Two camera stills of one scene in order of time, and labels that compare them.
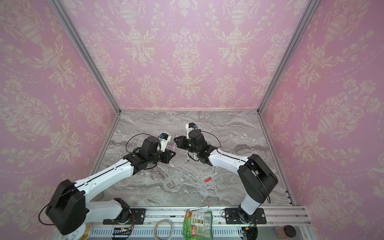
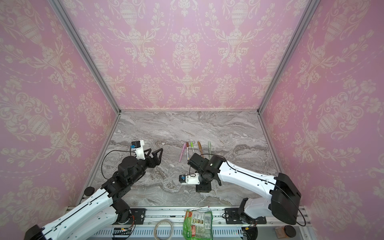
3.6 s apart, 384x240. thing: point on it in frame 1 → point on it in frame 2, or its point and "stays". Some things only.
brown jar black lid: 285,231 stays
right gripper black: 183,141 → 201,189
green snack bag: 198,225 stays
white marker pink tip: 200,208 stays
